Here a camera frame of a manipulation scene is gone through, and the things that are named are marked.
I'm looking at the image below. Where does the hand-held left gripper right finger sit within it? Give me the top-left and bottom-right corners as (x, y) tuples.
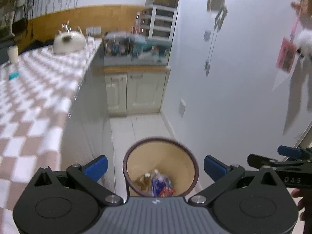
(188, 155), (287, 206)

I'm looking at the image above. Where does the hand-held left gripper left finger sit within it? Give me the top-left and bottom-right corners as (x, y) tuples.
(24, 155), (123, 206)

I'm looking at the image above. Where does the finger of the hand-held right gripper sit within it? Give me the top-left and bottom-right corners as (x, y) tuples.
(247, 153), (284, 170)
(278, 145), (312, 160)

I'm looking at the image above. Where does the dark blue plastic wrapper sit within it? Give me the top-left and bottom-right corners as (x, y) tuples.
(151, 170), (172, 195)

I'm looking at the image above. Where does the beige trash bin brown rim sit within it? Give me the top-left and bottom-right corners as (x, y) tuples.
(122, 137), (199, 198)

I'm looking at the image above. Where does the person's right hand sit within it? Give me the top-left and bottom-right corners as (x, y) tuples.
(291, 188), (309, 225)

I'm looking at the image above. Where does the brown white checkered tablecloth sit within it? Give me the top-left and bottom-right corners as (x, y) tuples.
(0, 36), (98, 225)

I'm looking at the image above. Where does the cream cabinet wooden top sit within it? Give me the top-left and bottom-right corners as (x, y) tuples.
(104, 66), (171, 117)

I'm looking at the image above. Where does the white fluffy pompom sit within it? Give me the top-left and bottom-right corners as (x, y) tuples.
(295, 29), (312, 59)

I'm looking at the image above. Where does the grey mat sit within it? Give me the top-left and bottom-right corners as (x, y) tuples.
(104, 55), (168, 66)

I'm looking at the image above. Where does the clear lidded storage box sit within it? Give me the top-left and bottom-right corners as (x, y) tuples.
(104, 32), (133, 56)

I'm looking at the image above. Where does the white cat-shaped ceramic dome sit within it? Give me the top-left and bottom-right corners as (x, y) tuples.
(53, 28), (86, 54)

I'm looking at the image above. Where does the black cloth bundle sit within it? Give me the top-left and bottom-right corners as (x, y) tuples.
(22, 40), (55, 53)

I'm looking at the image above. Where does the white cup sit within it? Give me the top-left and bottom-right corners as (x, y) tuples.
(7, 45), (19, 64)

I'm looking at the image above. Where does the plastic bottle red label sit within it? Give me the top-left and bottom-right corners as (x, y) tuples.
(135, 12), (142, 35)

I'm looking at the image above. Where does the white drawer unit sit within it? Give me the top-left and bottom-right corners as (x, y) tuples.
(141, 5), (178, 41)

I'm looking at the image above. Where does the beige wall switch plate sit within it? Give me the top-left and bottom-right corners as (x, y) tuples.
(179, 98), (187, 117)

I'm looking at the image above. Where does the pink card on lanyard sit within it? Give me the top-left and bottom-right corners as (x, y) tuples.
(276, 17), (300, 71)

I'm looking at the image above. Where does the white wall socket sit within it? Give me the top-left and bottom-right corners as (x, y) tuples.
(86, 26), (101, 36)

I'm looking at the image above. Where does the hanging charm cord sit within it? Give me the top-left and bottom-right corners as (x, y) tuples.
(203, 5), (228, 77)

